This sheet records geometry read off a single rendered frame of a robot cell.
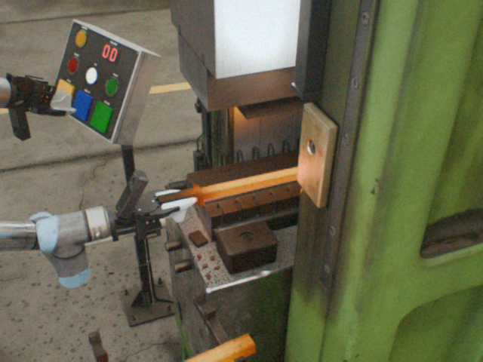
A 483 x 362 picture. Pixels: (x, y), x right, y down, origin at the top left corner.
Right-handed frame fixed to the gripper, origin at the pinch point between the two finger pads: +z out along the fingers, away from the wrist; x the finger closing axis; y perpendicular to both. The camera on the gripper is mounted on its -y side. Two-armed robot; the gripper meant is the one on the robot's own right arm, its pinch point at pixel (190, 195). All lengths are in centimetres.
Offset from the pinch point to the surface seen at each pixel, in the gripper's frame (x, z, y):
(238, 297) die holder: 22.0, 4.1, 14.3
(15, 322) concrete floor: -68, -57, 101
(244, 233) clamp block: 13.8, 8.4, 3.0
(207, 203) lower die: 2.7, 3.3, 1.1
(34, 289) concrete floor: -84, -49, 101
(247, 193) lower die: 2.8, 13.6, 0.8
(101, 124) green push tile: -42.1, -13.9, 1.1
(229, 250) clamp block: 18.2, 3.2, 2.6
